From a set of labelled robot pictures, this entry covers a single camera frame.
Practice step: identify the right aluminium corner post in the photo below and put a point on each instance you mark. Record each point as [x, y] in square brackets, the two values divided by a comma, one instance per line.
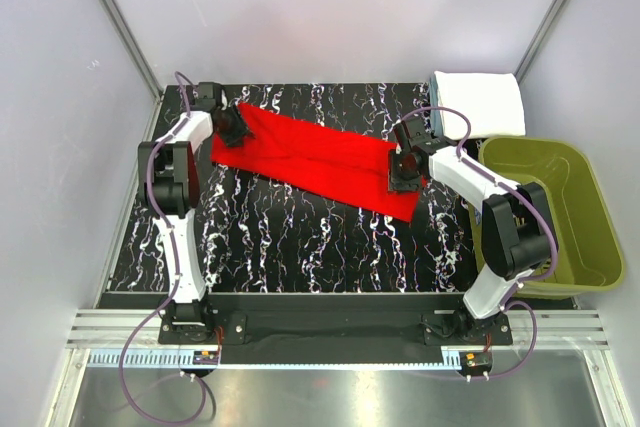
[543, 31]

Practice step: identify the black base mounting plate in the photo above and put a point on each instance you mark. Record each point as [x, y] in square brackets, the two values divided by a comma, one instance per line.
[430, 318]

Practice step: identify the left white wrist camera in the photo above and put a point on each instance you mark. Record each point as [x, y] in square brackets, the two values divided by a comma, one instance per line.
[209, 96]

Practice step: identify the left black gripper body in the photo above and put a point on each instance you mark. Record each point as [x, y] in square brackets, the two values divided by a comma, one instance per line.
[233, 127]

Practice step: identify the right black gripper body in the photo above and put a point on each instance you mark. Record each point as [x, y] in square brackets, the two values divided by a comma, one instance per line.
[400, 177]

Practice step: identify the aluminium frame rail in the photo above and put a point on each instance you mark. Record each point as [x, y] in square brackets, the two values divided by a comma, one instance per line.
[556, 329]

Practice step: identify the red t-shirt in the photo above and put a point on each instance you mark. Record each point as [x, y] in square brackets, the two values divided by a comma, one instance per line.
[343, 166]

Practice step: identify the light blue folded t-shirt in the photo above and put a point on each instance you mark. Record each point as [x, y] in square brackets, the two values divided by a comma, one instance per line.
[434, 101]

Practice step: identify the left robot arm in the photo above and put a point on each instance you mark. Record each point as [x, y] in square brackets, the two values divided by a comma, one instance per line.
[169, 186]

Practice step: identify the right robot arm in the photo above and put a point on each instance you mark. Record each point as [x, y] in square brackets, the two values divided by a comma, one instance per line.
[517, 232]

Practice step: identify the left aluminium corner post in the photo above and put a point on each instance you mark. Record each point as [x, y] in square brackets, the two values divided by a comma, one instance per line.
[126, 36]

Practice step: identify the olive green plastic basket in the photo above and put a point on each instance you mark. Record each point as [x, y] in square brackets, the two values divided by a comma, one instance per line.
[590, 259]

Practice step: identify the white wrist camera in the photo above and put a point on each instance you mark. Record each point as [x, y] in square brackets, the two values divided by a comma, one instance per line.
[412, 136]
[209, 96]

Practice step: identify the aluminium corner post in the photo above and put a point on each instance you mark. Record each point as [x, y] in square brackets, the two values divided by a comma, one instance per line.
[126, 36]
[543, 31]

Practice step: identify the white slotted cable duct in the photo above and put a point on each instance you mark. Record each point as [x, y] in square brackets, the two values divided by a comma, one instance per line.
[235, 358]

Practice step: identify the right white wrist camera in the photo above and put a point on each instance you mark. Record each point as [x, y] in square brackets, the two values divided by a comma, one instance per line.
[412, 136]

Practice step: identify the white folded t-shirt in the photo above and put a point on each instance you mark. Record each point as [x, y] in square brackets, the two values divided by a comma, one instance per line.
[491, 102]

